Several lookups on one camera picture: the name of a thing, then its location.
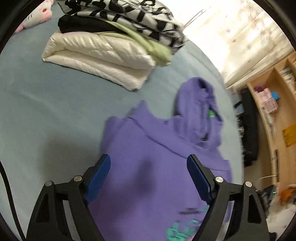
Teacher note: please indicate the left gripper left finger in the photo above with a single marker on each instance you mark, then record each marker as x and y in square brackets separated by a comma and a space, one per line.
[48, 220]

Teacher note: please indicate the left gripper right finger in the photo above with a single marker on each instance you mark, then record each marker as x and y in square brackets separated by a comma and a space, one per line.
[247, 221]

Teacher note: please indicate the purple zip hoodie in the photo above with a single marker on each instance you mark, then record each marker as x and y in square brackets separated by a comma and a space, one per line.
[148, 193]

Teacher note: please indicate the black white clothes on chair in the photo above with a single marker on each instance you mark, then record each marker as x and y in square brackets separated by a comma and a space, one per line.
[246, 110]

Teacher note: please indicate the yellow paper on shelf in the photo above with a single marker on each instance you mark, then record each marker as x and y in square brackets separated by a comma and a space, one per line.
[289, 135]

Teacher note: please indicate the grey-blue bed blanket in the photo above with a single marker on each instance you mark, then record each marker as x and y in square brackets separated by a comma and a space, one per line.
[53, 117]

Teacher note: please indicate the pink storage boxes stack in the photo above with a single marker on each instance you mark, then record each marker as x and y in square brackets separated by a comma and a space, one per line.
[265, 100]

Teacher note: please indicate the white cardboard box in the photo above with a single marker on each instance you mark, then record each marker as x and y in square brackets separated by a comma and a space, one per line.
[232, 91]

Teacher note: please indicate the wooden shelf desk unit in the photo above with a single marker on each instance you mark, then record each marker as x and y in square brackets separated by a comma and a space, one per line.
[281, 161]

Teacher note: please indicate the white puffer jacket folded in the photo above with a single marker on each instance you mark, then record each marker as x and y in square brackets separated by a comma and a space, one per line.
[119, 60]

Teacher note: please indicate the floral sheer curtain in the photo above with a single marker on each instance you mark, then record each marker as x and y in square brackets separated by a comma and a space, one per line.
[239, 37]

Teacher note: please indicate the light green folded garment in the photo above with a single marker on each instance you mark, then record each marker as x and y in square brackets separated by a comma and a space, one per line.
[160, 53]

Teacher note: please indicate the black folded garment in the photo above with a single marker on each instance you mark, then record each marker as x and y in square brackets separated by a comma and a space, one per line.
[68, 23]

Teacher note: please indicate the Hello Kitty plush toy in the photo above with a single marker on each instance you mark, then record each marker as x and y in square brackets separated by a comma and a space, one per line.
[39, 15]

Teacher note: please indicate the black white patterned garment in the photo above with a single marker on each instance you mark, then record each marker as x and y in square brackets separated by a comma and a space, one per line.
[150, 18]

